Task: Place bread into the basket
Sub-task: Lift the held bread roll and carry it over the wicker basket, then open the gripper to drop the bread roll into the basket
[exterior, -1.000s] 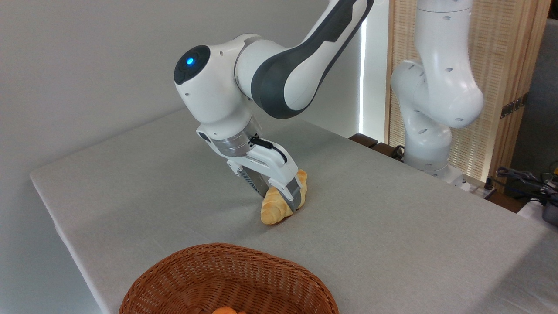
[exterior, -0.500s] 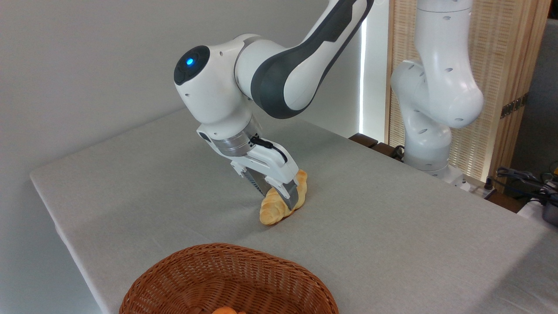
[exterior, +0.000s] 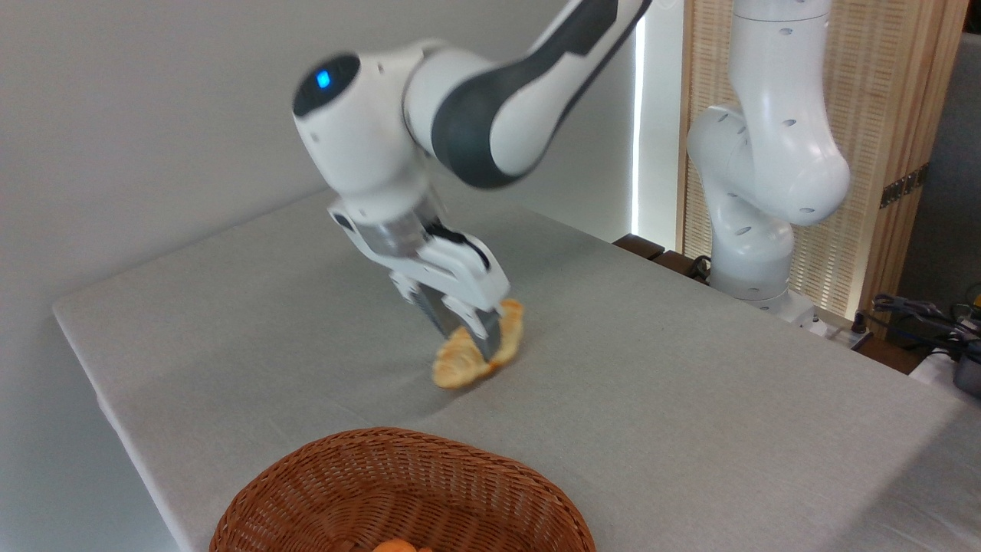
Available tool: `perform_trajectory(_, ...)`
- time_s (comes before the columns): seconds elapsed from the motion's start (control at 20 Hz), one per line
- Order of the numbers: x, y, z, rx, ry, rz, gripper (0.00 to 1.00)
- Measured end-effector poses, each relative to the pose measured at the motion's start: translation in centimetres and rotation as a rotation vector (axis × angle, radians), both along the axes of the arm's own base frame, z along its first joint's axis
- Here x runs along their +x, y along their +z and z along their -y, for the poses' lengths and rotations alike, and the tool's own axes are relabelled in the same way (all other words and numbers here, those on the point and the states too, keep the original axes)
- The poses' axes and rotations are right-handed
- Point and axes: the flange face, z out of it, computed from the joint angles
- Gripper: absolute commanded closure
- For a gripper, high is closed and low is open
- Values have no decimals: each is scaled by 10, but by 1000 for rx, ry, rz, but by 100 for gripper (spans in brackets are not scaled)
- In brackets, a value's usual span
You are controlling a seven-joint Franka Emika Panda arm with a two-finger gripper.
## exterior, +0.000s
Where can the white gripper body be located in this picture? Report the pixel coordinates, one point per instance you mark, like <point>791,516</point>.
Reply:
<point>460,272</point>

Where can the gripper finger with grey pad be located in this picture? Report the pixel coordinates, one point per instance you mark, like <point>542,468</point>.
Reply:
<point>437,310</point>
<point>484,333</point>

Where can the golden croissant bread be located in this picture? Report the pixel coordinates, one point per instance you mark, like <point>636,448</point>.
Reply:
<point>460,364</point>

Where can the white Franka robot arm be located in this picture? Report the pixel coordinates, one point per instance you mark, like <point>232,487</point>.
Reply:
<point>766,153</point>

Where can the brown wicker basket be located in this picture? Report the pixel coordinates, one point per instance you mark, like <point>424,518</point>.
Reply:
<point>337,491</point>

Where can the orange bread piece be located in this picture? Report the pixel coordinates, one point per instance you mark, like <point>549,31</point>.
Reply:
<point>397,547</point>

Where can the grey tablecloth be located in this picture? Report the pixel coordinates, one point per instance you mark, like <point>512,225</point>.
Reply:
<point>651,429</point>

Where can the dark metal screen hinge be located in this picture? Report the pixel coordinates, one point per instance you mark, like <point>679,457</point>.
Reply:
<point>904,186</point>

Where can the wooden slatted folding screen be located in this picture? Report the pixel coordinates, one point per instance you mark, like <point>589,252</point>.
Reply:
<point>874,69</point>

